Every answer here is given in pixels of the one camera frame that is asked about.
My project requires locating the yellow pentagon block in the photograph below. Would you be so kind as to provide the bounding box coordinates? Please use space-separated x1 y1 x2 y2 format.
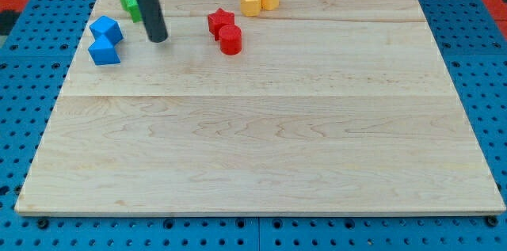
240 0 261 17

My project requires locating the blue wedge block lower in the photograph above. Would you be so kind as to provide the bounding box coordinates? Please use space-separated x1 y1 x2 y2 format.
88 36 120 66

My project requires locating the red cylinder block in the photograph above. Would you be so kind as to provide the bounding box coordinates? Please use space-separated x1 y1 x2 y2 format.
219 25 242 55

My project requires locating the green star block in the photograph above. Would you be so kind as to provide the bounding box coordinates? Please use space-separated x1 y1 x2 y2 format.
125 0 142 23

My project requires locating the blue cube block upper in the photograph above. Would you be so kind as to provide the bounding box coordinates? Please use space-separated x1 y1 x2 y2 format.
90 16 123 45

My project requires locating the light wooden board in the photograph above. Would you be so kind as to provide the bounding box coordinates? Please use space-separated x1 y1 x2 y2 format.
15 0 505 217

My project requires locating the red star block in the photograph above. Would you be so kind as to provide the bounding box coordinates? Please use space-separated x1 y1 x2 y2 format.
208 8 235 41

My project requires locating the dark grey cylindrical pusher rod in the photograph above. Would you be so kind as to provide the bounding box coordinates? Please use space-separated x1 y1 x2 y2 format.
136 0 168 43

